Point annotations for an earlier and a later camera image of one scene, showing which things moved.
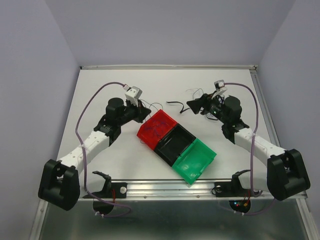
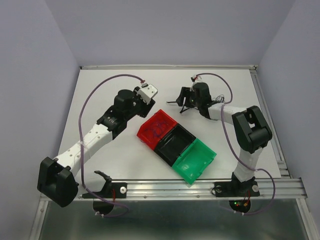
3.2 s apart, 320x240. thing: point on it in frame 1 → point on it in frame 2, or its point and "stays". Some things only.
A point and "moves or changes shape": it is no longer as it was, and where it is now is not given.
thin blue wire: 149,104 moves or changes shape
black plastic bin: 174,144 stays
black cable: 182,110 stays
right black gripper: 205,101 → 185,92
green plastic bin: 194,161 stays
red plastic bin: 156,129 stays
